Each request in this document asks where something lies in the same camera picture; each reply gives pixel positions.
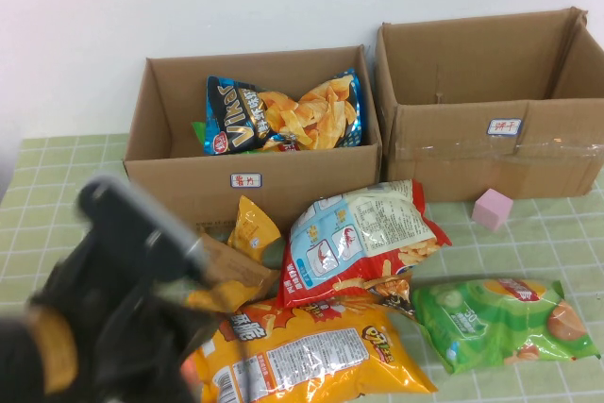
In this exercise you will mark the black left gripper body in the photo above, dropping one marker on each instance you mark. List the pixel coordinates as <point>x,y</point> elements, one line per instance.
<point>113,275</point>

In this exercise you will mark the small black orange snack packet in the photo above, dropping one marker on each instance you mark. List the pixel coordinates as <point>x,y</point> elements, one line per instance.
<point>54,351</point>
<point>394,292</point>

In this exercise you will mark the green cucumber potato chip bag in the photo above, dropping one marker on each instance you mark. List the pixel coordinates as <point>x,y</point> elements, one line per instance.
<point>491,323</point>

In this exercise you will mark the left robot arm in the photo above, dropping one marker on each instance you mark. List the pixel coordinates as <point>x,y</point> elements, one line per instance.
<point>141,374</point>

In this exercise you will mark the small yellow snack packet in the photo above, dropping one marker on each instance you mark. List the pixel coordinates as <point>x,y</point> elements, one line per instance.
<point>250,230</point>
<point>231,294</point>

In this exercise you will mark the green snack bag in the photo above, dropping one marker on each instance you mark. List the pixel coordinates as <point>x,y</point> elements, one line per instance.
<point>198,131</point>

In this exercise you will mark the large orange snack bag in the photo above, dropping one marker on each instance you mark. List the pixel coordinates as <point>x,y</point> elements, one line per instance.
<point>321,365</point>

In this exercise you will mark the cardboard box with printed text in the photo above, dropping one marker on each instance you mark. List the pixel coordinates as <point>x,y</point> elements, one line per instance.
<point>189,195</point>

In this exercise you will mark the brown cracker packet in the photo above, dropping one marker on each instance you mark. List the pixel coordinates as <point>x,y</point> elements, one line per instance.
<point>236,263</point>

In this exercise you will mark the blue black Vikas chip bag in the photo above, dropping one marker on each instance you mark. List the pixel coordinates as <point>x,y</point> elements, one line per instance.
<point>283,115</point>

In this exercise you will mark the red white shrimp chips bag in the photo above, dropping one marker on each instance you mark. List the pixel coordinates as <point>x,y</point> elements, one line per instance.
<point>358,233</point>

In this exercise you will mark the taped cardboard box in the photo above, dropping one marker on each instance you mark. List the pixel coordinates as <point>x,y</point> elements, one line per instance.
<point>448,157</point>

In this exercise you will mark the pink foam cube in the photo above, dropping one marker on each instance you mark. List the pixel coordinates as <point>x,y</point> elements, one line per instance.
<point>491,210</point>

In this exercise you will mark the green checkered tablecloth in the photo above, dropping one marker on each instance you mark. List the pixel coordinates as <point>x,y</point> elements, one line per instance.
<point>519,242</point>

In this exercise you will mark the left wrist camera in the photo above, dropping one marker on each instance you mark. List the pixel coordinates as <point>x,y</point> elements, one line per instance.
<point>141,219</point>

